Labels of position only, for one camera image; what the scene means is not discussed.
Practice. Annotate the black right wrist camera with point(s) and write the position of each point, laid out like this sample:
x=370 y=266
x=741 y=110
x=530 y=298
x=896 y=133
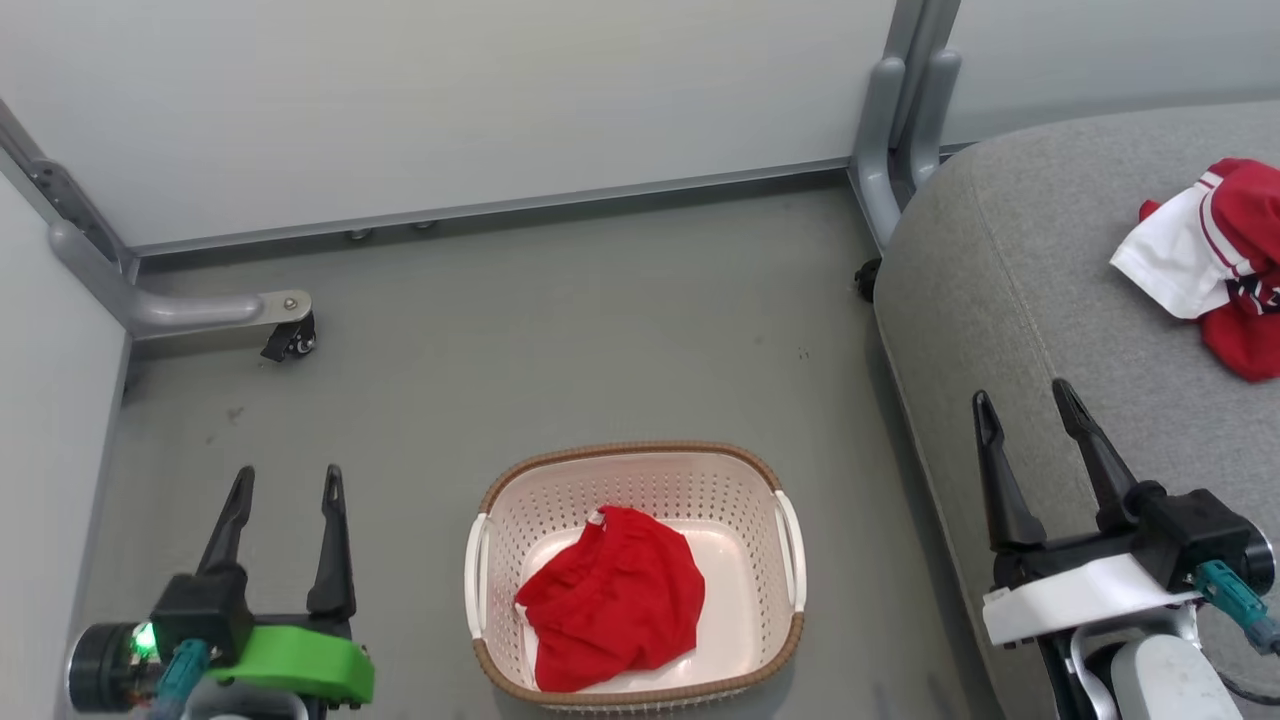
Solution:
x=1200 y=530

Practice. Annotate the red and white jersey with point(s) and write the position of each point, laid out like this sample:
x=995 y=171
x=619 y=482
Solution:
x=1220 y=260

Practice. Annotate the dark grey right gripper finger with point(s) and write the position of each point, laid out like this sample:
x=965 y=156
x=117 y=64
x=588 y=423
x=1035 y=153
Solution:
x=1100 y=460
x=1005 y=490

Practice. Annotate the grey metal partition foot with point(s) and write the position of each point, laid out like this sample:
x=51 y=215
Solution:
x=170 y=312

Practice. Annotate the grey fabric sofa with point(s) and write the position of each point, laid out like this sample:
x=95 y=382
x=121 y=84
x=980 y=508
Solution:
x=1060 y=280

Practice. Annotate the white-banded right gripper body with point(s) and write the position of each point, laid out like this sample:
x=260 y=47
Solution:
x=1080 y=595

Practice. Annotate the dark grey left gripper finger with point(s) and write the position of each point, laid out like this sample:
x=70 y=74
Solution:
x=228 y=530
x=332 y=550

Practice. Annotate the grey metal partition post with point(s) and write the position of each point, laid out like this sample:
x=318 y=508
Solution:
x=900 y=110

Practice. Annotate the grey partition bottom rail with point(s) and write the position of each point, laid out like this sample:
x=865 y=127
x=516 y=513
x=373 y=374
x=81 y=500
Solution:
x=500 y=208

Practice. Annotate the black caster wheel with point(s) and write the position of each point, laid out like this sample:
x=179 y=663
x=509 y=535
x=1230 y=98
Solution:
x=868 y=280
x=292 y=342

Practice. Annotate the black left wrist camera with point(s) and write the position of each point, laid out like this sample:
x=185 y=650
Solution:
x=190 y=615

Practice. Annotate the red shorts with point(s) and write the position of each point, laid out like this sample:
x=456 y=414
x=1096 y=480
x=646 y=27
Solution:
x=610 y=600

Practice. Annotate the white perforated laundry basket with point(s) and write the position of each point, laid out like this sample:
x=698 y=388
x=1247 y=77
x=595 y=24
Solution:
x=640 y=480

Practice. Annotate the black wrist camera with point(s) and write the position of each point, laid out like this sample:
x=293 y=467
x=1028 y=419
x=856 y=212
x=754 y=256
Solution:
x=1200 y=530
x=190 y=615

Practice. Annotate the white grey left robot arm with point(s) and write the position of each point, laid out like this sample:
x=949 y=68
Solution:
x=235 y=705

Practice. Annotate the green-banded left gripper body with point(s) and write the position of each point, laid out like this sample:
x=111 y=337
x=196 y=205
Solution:
x=300 y=660

